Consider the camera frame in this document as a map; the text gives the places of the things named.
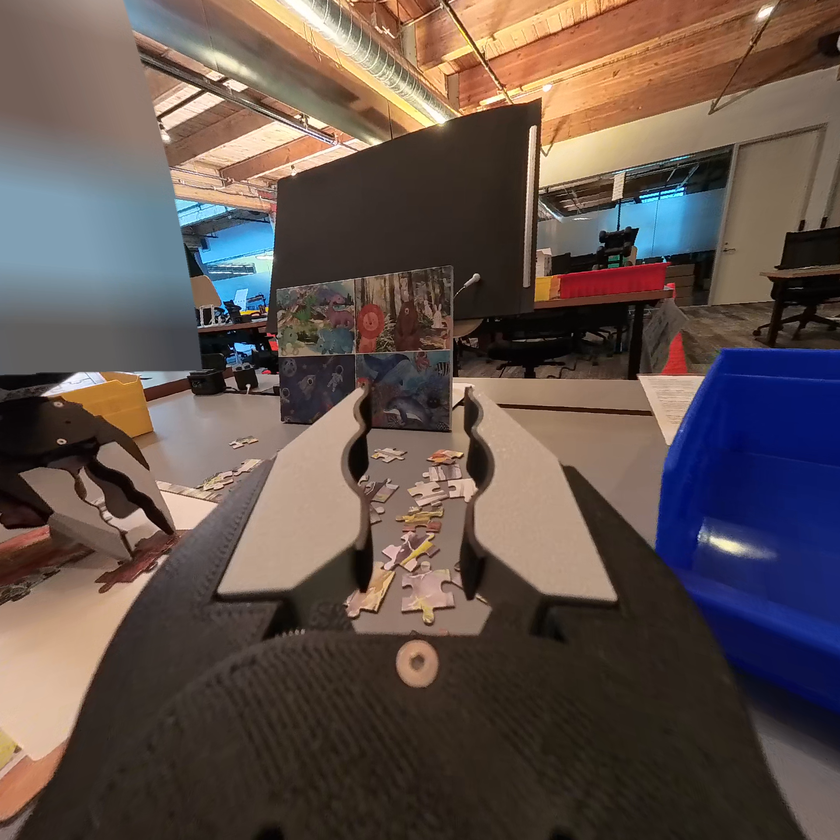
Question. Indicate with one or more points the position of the yellow plastic bin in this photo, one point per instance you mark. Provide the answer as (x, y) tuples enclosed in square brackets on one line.
[(118, 400)]

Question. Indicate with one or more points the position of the scattered loose puzzle pieces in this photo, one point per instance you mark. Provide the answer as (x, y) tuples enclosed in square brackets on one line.
[(426, 584)]

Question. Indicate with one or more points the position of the illustrated puzzle box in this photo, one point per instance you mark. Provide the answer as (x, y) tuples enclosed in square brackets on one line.
[(315, 315)]

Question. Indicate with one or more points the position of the black partition panel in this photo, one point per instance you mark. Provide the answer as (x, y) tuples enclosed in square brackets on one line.
[(407, 197)]

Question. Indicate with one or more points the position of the orange cone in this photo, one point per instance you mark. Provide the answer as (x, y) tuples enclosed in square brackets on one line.
[(674, 358)]

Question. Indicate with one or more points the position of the printed frame puzzle tray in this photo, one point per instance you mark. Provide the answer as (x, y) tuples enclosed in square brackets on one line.
[(65, 623)]

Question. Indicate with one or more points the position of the white door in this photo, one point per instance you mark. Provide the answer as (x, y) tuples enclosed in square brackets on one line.
[(774, 216)]

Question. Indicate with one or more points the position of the black office chair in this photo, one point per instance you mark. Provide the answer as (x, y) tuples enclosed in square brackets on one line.
[(814, 249), (525, 348)]

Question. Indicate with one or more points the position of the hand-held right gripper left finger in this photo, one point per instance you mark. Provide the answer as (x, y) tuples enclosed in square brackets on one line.
[(295, 525)]

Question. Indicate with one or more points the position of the red plastic crate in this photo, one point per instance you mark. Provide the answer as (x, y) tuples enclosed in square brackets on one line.
[(610, 282)]

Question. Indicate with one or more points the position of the blue plastic bin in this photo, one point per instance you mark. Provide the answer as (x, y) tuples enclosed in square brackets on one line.
[(754, 459)]

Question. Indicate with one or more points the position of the small yellow crate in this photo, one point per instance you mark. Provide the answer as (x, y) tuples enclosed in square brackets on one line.
[(547, 289)]

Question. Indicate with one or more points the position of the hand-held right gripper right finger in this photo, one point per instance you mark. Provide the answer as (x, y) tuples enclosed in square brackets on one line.
[(544, 525)]

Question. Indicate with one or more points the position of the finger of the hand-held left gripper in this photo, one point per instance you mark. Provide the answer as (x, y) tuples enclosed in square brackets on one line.
[(72, 505), (141, 479)]

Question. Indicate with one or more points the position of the assembled lion puzzle section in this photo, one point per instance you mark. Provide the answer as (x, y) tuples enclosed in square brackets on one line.
[(33, 564)]

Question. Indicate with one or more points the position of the printed paper sheet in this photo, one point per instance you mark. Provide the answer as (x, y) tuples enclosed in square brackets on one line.
[(669, 400)]

